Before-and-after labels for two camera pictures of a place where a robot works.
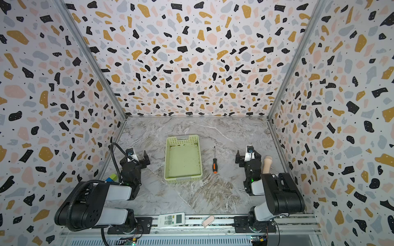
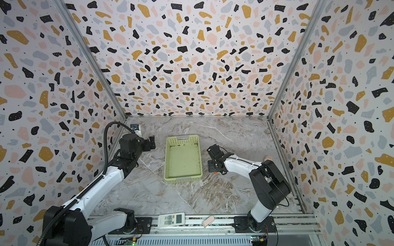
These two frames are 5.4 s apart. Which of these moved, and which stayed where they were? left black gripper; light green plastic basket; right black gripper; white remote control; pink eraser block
Moved: right black gripper; left black gripper
Stayed: light green plastic basket; white remote control; pink eraser block
